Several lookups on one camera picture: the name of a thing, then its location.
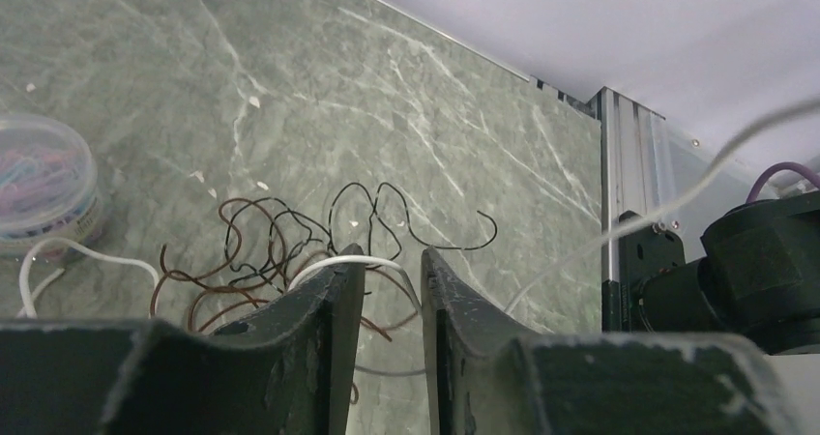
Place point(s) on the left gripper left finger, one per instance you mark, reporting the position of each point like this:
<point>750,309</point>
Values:
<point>286,368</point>

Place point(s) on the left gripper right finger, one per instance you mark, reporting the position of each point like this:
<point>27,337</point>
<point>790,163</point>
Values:
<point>488,374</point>

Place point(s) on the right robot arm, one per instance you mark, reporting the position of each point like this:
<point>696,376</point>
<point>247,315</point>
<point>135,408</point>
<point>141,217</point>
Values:
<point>759,278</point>

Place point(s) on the clear paperclip container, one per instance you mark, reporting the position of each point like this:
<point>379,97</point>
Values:
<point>50,185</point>

